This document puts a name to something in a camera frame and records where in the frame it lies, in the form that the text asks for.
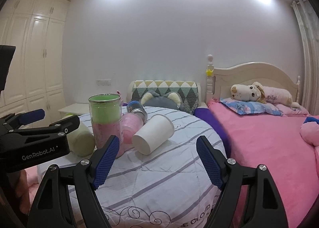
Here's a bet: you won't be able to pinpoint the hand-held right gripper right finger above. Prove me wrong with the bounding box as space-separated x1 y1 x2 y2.
196 136 293 228

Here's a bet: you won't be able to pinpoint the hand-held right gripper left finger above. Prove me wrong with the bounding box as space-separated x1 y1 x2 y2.
25 135 120 228

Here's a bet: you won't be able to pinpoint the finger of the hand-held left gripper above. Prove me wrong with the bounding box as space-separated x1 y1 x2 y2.
7 114 81 142
0 109 45 132

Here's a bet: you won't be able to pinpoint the white paper cup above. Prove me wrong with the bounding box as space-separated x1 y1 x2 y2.
132 114 175 155

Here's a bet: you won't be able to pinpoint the person's left forearm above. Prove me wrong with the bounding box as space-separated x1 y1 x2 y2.
5 168 28 221

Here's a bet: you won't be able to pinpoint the pale green cup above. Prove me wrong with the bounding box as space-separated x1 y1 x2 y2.
61 116 96 157

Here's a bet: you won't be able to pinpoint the pink speckled plastic cup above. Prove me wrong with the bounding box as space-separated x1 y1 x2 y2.
92 118 124 158

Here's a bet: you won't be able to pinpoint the green plastic cup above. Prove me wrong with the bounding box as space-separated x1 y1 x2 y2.
88 93 122 124

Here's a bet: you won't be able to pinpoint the pink translucent plastic cup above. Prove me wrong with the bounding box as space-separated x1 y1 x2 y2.
121 113 147 152

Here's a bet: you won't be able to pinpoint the blue steel cup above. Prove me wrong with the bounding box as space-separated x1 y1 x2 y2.
126 101 148 121

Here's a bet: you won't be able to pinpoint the cream nightstand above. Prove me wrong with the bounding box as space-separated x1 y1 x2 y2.
58 103 91 119

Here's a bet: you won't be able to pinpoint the purple bed sheet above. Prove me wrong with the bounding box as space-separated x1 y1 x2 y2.
194 107 231 149

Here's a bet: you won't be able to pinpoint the striped white quilt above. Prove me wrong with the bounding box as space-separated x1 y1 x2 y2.
37 105 227 228

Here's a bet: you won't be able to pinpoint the pink blanket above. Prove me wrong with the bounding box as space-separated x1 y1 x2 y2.
207 97 319 228

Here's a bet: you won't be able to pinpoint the cream wardrobe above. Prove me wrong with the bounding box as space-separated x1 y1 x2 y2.
0 0 71 119

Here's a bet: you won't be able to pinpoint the blue printed pillow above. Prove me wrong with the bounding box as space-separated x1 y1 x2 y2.
220 97 283 116

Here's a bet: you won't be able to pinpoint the grey plush cat cushion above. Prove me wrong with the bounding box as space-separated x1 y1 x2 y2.
140 91 193 114

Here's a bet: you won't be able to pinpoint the plush dog toy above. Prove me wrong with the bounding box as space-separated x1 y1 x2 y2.
230 82 301 108

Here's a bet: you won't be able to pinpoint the triangle pattern quilted cover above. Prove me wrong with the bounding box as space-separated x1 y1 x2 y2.
131 80 201 114

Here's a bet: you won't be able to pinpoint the cream wooden bed headboard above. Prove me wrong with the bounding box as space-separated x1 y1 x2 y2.
206 55 302 106

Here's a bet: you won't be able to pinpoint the pink pillow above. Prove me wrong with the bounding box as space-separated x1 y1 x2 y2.
274 103 311 116

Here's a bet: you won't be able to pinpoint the pink plush toy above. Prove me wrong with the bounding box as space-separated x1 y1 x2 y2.
299 116 319 166

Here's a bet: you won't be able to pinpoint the white curtain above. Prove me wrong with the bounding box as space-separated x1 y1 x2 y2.
290 0 319 116

